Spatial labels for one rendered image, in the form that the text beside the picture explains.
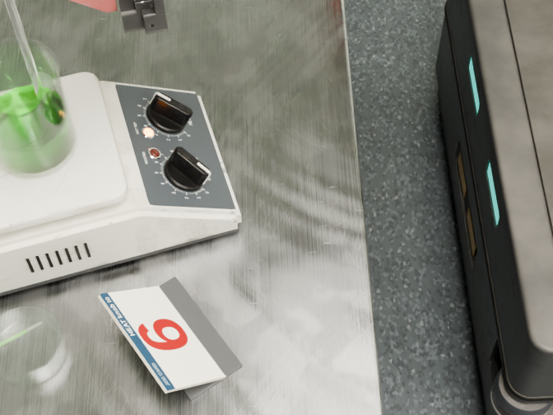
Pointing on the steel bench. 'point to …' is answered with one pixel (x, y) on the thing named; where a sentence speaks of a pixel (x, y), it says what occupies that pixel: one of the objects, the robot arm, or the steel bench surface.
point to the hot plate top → (99, 143)
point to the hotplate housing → (109, 224)
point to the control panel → (155, 172)
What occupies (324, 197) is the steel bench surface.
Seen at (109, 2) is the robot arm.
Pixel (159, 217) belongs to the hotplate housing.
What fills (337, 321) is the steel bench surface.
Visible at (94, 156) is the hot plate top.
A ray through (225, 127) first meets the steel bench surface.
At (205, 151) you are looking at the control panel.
